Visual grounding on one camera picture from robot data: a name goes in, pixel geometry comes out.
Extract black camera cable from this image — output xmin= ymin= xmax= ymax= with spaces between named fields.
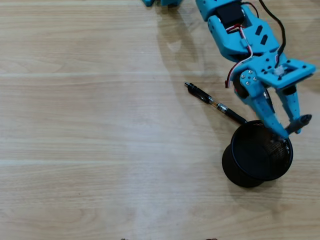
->
xmin=258 ymin=0 xmax=287 ymax=70

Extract clear pen with grey grip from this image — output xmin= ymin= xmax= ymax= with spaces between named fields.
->
xmin=283 ymin=114 xmax=313 ymax=138

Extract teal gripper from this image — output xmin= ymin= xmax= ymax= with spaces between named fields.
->
xmin=233 ymin=51 xmax=303 ymax=140

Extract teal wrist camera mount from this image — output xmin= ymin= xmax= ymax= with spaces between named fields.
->
xmin=259 ymin=58 xmax=317 ymax=97

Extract black retractable pen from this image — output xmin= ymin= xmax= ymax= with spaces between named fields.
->
xmin=184 ymin=81 xmax=248 ymax=125

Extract teal robot base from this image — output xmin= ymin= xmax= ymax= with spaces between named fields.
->
xmin=142 ymin=0 xmax=185 ymax=8

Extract red white servo wires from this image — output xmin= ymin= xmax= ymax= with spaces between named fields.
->
xmin=224 ymin=24 xmax=254 ymax=89

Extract black mesh pen holder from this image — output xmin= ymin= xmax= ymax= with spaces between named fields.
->
xmin=221 ymin=119 xmax=294 ymax=188

